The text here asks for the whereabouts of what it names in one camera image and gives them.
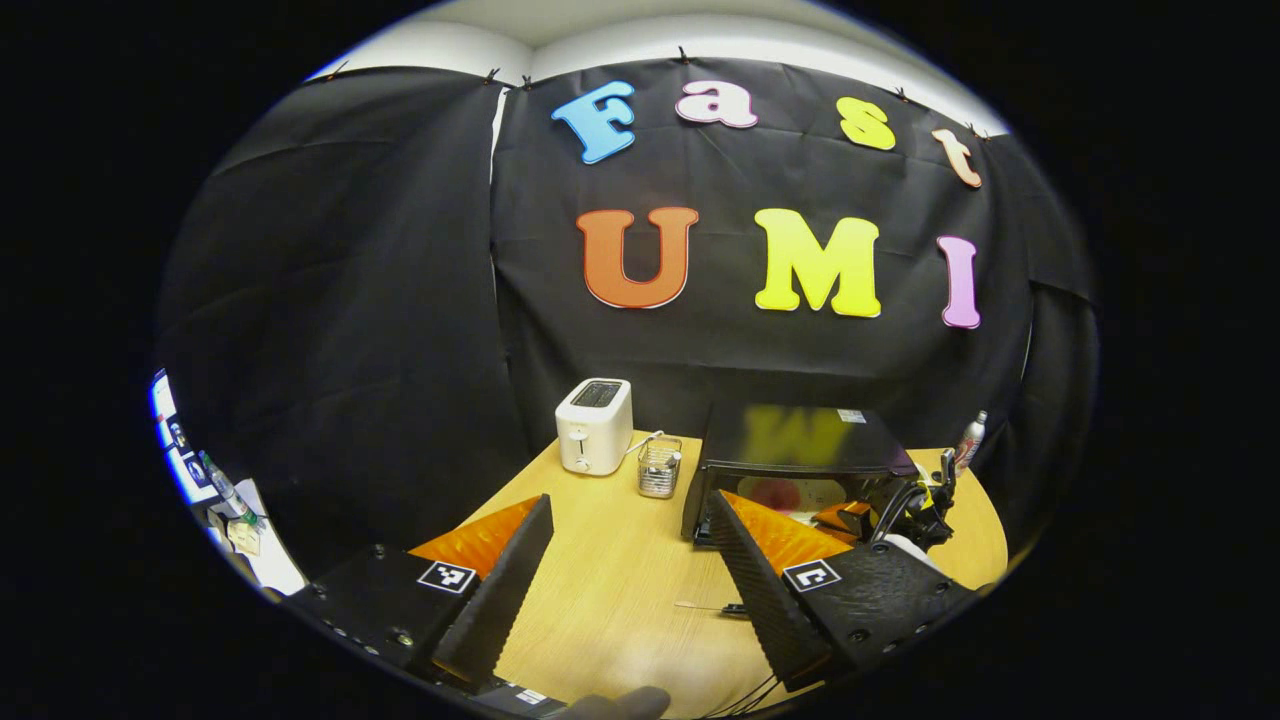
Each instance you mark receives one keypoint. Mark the white toaster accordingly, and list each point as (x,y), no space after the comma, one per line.
(595,430)

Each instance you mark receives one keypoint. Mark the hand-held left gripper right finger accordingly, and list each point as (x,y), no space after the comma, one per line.
(765,600)

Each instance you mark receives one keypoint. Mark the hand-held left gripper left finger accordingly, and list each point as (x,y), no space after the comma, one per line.
(505,600)

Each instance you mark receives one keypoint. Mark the black backdrop cloth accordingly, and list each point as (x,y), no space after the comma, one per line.
(350,300)

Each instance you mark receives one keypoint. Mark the clear plastic bottle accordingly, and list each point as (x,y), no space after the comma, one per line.
(230,490)

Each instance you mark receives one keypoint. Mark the black electric oven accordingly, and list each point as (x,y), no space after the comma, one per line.
(780,440)

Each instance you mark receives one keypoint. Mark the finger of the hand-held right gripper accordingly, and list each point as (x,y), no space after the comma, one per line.
(845,520)

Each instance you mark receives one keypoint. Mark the white side table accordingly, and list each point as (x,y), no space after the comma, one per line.
(270,560)

